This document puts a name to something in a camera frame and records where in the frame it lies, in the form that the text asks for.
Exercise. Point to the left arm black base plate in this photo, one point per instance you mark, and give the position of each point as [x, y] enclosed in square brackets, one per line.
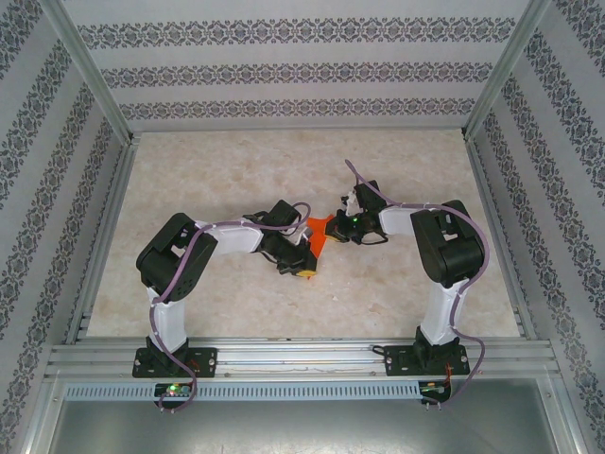
[205, 361]

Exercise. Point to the aluminium back frame bar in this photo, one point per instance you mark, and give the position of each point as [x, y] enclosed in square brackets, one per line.
[298, 129]

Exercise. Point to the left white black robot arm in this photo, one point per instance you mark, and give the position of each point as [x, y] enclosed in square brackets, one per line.
[167, 321]

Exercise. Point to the orange paper sheet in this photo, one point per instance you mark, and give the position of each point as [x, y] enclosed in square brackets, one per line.
[317, 246]

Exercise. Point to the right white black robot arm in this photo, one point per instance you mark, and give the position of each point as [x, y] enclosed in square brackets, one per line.
[444, 312]

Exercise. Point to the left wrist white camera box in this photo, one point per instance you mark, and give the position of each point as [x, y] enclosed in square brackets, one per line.
[305, 235]

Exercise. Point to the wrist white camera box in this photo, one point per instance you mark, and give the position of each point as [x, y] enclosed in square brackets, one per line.
[350, 201]
[305, 235]

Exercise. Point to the aluminium side rail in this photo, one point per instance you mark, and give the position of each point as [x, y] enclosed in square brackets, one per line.
[501, 236]
[106, 227]

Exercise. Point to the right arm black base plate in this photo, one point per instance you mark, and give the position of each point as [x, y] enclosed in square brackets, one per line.
[399, 361]

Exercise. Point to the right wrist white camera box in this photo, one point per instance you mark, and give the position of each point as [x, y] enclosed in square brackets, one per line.
[350, 201]

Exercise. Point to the grey metal sheet tray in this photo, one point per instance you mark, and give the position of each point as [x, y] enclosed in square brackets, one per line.
[302, 430]

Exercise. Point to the aluminium mounting rail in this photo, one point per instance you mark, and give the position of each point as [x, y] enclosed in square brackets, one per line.
[302, 357]

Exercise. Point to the aluminium frame post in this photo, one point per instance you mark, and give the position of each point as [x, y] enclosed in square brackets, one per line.
[506, 71]
[90, 75]

